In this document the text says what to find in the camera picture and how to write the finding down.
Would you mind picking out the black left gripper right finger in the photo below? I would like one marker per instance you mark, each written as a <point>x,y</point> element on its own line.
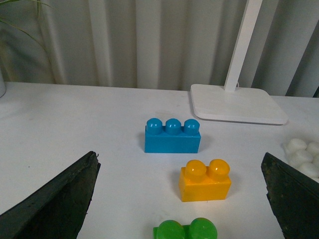
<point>293,197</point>

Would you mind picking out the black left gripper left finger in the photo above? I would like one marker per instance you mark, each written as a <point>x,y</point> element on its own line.
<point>58,209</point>

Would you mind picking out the white studded base plate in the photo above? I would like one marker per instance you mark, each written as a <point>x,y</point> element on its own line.
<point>303,157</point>

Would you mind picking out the yellow two-stud block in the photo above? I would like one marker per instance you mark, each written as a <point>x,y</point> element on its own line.
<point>198,182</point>

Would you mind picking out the green two-stud block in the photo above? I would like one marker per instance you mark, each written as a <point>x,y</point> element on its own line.
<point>199,228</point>

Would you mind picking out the blue three-stud block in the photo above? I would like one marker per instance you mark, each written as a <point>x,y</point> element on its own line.
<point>172,137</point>

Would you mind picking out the white desk lamp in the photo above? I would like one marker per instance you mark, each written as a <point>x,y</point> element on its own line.
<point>230,102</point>

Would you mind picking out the grey pleated curtain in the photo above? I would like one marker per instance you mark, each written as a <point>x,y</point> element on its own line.
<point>159,44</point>

